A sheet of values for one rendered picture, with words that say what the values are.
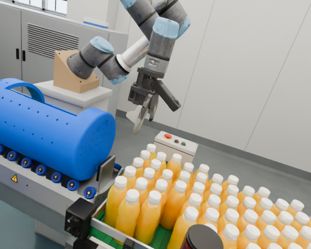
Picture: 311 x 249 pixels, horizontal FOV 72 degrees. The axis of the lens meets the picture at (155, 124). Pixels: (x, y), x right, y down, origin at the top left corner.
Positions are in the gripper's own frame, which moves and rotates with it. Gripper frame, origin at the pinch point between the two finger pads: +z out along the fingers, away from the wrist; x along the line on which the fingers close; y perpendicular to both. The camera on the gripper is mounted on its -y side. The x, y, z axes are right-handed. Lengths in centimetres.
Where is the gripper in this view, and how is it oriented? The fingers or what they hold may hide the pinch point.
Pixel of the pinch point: (144, 128)
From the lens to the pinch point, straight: 76.0
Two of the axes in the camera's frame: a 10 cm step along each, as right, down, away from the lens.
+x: -3.3, 2.8, -9.0
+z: -2.7, 8.9, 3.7
